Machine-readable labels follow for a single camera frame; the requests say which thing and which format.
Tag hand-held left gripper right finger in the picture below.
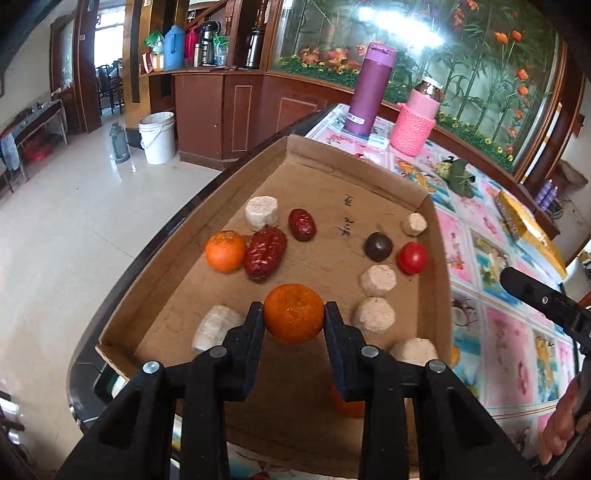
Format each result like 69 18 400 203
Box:
323 301 532 480

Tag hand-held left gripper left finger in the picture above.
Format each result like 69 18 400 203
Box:
55 301 266 480

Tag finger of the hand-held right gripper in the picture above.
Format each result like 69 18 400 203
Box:
500 266 574 325

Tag mandarin orange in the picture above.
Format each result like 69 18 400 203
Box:
263 283 325 343
205 230 247 274
330 383 368 420

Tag shallow cardboard box tray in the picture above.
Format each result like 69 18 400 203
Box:
95 134 455 478

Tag large red date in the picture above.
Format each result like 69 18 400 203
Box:
244 227 288 283

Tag dark purple plum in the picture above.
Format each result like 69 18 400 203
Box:
363 232 394 262

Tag red cherry tomato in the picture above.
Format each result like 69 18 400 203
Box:
397 242 429 276

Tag small beige puffed grain cake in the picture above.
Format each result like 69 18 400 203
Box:
401 212 428 238

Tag small red date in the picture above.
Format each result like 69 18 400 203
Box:
288 209 317 243

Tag person's right hand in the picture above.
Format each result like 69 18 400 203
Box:
537 375 583 466

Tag yellow packet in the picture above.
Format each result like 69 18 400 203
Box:
496 190 568 280

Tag purple bottles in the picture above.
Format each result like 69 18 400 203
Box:
536 179 560 210

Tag green leaf-wrapped rice dumpling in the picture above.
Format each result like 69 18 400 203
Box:
434 157 476 198

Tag jar in pink knit sleeve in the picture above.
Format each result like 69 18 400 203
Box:
390 77 445 155

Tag white plastic bucket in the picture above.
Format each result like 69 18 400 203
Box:
139 111 177 166

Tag flower and bamboo mural panel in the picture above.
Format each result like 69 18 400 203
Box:
270 0 561 174

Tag brown wooden cabinet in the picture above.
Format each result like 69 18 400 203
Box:
139 65 361 171

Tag blue-grey water jug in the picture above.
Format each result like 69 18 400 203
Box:
109 122 131 164

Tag purple thermos bottle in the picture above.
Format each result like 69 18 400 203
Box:
344 42 398 138

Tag red bag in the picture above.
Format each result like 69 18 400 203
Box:
23 138 61 162

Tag dark dining chair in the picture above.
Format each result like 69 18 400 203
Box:
95 65 124 115

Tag dark steel thermos flask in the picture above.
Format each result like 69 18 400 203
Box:
245 28 266 70

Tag black and silver thermos flask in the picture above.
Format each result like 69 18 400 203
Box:
198 20 221 66

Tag blue thermos flask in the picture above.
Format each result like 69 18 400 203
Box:
163 24 187 71

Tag red thermos flask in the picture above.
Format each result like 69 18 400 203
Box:
185 27 199 68

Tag blue cloth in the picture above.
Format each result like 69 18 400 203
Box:
0 131 21 171

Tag dark wooden bench table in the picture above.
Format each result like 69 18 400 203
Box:
0 99 70 181

